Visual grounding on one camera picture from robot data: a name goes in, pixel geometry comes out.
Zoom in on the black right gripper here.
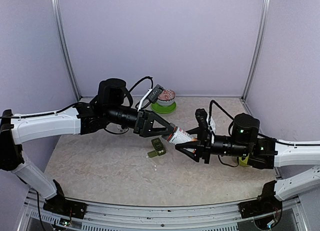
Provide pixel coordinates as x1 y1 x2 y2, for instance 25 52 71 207
176 125 250 164

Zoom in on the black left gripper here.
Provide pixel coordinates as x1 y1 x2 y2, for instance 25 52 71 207
105 105 175 138

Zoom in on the amber bottle grey cap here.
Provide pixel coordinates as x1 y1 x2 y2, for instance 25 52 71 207
166 126 197 145

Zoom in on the green pill organizer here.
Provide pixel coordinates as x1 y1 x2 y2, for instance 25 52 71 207
147 138 167 158

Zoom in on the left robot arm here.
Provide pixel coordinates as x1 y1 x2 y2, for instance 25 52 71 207
0 78 174 214

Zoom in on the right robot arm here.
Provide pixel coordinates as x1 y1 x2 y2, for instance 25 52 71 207
175 109 320 213

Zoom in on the green plate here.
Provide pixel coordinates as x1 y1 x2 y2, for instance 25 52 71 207
151 102 177 114

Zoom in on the red patterned white bowl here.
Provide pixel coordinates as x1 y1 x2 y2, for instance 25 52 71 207
157 89 176 107

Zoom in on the lime green bowl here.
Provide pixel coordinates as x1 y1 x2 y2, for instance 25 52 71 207
238 156 249 167

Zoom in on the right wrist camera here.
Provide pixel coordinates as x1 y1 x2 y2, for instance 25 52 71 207
195 108 216 136

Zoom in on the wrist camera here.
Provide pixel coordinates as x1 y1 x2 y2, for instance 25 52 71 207
195 108 216 136
137 84 164 111

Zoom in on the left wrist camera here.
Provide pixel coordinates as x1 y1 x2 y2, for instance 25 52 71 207
137 84 164 111

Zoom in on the front aluminium rail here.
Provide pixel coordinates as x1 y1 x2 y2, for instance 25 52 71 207
23 188 308 231

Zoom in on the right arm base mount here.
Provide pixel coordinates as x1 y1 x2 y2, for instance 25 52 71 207
238 193 283 219

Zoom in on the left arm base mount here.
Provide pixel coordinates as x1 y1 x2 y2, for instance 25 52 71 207
43 196 87 219

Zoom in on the right aluminium frame post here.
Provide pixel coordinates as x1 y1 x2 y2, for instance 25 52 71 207
241 0 271 103

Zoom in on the aluminium frame post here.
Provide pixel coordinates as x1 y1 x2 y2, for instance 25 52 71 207
241 0 271 103
51 0 82 101

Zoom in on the left aluminium frame post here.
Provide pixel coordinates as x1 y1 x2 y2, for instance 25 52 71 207
51 0 82 101

